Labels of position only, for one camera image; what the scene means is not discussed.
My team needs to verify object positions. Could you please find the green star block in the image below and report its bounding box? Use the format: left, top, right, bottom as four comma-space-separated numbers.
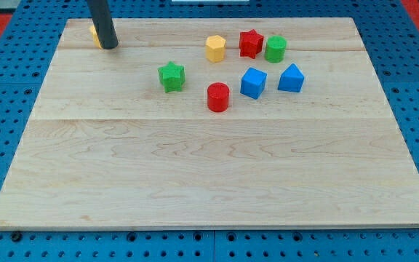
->
158, 61, 185, 93

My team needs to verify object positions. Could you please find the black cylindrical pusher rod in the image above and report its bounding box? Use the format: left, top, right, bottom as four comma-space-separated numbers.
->
87, 0, 119, 49

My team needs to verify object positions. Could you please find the yellow hexagon block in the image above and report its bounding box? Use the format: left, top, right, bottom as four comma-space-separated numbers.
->
205, 35, 226, 63

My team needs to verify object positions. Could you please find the light wooden board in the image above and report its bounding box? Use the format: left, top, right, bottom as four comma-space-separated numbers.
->
0, 17, 419, 231

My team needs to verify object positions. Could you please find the red cylinder block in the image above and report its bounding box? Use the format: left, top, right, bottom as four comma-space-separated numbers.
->
207, 82, 230, 112

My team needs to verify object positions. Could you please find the blue cube block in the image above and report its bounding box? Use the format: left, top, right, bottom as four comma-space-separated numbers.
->
240, 68, 267, 100

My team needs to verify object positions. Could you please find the blue triangular prism block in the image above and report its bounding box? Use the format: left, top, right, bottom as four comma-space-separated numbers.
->
278, 63, 305, 92

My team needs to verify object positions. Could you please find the yellow block behind rod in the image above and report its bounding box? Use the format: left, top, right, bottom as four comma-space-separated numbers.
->
89, 25, 102, 49

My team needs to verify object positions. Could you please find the red star block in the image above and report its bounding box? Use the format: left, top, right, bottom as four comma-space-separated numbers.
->
239, 29, 264, 59

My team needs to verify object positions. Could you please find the green cylinder block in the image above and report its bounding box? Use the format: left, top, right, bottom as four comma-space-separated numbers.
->
265, 35, 287, 63

